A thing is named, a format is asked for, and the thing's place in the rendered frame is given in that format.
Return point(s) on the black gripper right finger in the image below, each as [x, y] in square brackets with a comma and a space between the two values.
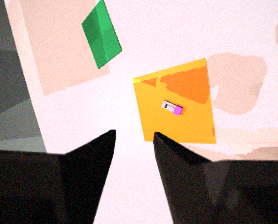
[197, 187]

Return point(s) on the yellow square mat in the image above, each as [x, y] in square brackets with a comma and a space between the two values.
[185, 85]

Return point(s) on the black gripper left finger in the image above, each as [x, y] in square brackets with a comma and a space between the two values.
[74, 180]

